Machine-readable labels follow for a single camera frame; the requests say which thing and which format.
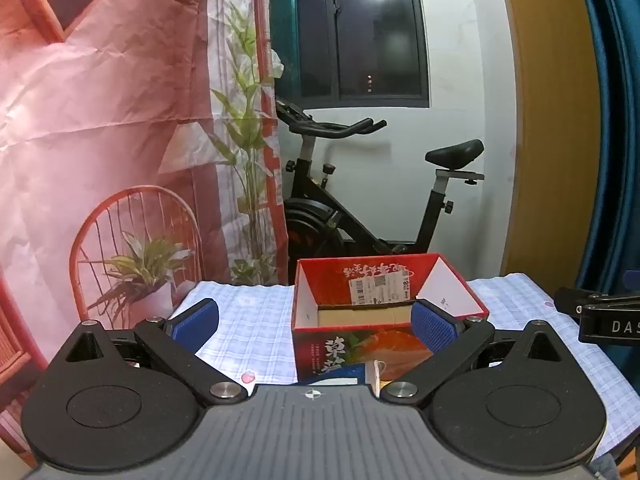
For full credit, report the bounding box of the blue packet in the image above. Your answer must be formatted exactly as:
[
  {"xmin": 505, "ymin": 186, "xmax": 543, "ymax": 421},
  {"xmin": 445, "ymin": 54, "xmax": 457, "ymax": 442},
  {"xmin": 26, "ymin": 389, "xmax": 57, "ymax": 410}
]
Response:
[{"xmin": 292, "ymin": 362, "xmax": 386, "ymax": 387}]

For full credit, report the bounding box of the dark window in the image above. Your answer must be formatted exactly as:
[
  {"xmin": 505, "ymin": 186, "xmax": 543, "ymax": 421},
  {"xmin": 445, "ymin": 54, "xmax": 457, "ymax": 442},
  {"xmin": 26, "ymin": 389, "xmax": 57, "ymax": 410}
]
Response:
[{"xmin": 268, "ymin": 0, "xmax": 431, "ymax": 109}]

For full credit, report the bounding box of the blue checkered tablecloth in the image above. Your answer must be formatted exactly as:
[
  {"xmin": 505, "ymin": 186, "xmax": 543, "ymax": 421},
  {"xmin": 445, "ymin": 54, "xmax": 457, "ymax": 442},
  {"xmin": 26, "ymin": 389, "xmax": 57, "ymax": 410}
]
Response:
[{"xmin": 167, "ymin": 272, "xmax": 640, "ymax": 473}]

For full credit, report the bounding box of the red strawberry print cardboard box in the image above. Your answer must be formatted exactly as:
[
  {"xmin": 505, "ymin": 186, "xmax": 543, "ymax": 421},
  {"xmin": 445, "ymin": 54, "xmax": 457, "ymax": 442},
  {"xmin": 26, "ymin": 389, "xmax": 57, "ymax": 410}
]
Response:
[{"xmin": 291, "ymin": 253, "xmax": 490, "ymax": 386}]

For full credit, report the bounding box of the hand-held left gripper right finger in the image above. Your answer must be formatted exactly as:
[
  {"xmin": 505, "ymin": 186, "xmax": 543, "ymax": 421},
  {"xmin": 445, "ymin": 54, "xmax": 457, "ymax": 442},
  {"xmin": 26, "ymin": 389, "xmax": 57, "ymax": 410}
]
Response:
[{"xmin": 381, "ymin": 298, "xmax": 581, "ymax": 406}]

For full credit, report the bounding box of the yellow wooden door panel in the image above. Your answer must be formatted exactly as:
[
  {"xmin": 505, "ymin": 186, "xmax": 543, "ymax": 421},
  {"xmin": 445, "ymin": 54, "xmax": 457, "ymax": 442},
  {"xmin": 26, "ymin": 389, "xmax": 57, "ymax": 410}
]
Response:
[{"xmin": 497, "ymin": 0, "xmax": 608, "ymax": 281}]

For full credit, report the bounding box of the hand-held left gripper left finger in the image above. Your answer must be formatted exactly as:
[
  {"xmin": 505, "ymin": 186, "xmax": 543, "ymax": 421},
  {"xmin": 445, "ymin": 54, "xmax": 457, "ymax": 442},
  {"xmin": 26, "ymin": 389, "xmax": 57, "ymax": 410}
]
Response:
[{"xmin": 47, "ymin": 298, "xmax": 249, "ymax": 406}]

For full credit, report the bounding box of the blue curtain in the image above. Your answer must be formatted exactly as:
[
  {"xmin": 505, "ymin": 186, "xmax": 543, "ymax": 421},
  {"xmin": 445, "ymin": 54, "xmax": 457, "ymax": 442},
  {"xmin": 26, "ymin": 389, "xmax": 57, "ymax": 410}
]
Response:
[{"xmin": 572, "ymin": 0, "xmax": 640, "ymax": 301}]

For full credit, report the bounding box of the black exercise bike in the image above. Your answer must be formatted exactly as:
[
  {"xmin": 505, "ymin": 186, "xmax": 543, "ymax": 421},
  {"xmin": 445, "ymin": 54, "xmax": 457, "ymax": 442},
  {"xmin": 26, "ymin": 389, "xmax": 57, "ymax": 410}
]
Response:
[{"xmin": 274, "ymin": 100, "xmax": 486, "ymax": 286}]

